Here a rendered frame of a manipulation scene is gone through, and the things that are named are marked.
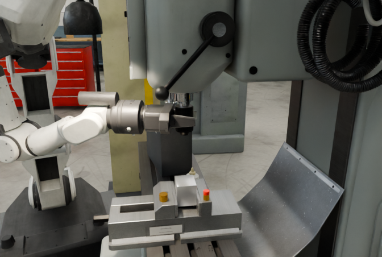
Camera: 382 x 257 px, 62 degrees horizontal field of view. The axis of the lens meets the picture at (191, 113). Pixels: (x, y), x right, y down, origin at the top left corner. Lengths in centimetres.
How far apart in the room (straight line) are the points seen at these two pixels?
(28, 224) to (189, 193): 102
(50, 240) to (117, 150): 131
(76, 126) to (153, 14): 34
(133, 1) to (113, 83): 182
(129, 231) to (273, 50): 56
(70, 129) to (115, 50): 170
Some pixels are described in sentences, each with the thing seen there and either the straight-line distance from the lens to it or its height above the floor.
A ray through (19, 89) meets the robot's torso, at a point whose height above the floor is 122.
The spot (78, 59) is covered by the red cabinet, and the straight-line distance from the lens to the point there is 532.
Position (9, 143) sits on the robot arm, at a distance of 96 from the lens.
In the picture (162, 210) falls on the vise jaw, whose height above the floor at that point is 101.
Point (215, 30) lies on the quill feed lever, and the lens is 66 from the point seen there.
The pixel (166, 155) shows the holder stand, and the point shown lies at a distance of 116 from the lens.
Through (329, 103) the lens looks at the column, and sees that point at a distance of 90.
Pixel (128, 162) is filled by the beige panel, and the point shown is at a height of 31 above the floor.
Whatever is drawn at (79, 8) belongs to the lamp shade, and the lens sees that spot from 65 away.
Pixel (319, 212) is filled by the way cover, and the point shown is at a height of 100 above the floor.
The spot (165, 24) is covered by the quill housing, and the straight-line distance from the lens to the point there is 68.
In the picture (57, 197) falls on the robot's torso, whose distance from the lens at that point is 162.
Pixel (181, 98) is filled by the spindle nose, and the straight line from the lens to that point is 78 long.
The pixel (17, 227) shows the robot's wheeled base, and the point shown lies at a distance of 172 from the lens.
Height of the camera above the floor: 148
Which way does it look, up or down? 17 degrees down
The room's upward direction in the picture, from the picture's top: straight up
